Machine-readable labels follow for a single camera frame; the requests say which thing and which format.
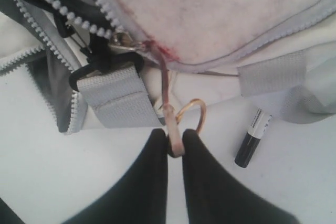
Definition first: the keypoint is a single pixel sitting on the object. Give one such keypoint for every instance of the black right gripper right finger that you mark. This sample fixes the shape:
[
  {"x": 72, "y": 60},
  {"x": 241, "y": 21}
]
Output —
[{"x": 213, "y": 195}]

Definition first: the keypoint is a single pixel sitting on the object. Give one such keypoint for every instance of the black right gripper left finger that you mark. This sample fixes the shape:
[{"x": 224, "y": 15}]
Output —
[{"x": 140, "y": 195}]

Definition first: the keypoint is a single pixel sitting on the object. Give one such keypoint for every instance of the white marker with black cap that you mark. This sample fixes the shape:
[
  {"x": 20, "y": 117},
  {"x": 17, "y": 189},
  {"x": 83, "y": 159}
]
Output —
[{"x": 252, "y": 138}]

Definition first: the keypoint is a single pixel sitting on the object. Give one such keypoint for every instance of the white fabric duffel bag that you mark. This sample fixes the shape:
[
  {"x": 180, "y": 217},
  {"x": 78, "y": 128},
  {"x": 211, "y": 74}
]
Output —
[{"x": 134, "y": 63}]

